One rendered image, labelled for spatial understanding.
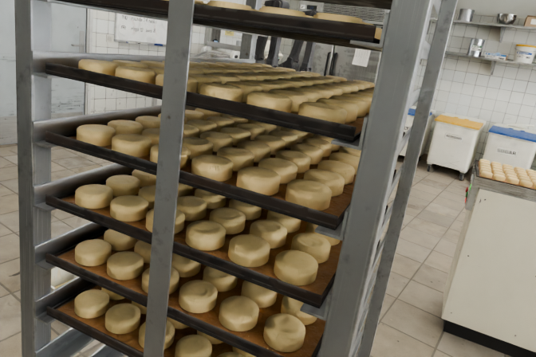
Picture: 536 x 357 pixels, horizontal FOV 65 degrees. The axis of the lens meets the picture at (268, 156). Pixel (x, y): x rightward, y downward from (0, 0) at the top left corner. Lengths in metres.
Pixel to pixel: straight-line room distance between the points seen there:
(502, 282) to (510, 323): 0.22
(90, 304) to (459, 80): 6.09
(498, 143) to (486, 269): 3.49
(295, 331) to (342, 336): 0.10
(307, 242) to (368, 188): 0.18
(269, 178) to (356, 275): 0.14
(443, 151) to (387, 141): 5.54
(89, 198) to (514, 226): 2.06
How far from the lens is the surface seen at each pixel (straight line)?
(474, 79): 6.45
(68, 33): 5.11
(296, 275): 0.48
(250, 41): 1.09
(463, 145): 5.86
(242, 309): 0.56
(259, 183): 0.46
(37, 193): 0.66
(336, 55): 6.06
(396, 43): 0.37
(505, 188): 2.33
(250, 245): 0.51
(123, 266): 0.63
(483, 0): 6.54
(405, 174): 1.01
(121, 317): 0.69
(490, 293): 2.51
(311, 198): 0.44
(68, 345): 0.83
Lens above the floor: 1.39
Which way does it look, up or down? 15 degrees down
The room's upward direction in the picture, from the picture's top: 8 degrees clockwise
